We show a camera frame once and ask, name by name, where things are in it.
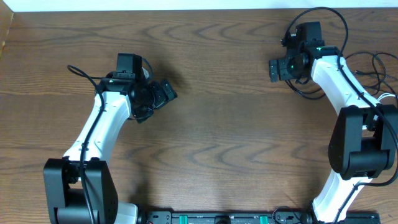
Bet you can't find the black USB cable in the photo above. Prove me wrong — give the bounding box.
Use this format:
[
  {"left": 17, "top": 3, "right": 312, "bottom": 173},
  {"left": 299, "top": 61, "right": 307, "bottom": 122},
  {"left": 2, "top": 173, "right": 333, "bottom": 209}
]
[{"left": 284, "top": 77, "right": 326, "bottom": 101}]

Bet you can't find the white USB cable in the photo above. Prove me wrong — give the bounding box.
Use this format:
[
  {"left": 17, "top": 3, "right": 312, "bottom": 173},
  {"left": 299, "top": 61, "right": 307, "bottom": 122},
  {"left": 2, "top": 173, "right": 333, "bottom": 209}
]
[{"left": 376, "top": 92, "right": 398, "bottom": 103}]

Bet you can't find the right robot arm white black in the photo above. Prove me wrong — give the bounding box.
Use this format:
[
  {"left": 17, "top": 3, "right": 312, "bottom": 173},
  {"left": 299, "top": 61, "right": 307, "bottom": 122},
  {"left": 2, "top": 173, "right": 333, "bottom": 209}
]
[{"left": 269, "top": 22, "right": 397, "bottom": 223}]

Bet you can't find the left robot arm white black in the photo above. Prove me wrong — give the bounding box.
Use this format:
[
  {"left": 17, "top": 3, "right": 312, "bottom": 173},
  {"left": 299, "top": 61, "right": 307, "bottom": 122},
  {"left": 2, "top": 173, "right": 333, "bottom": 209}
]
[{"left": 43, "top": 53, "right": 178, "bottom": 223}]

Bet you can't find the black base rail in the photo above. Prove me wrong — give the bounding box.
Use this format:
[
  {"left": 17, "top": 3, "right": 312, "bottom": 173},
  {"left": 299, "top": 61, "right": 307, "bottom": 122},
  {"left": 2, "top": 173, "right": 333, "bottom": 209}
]
[{"left": 136, "top": 211, "right": 382, "bottom": 224}]

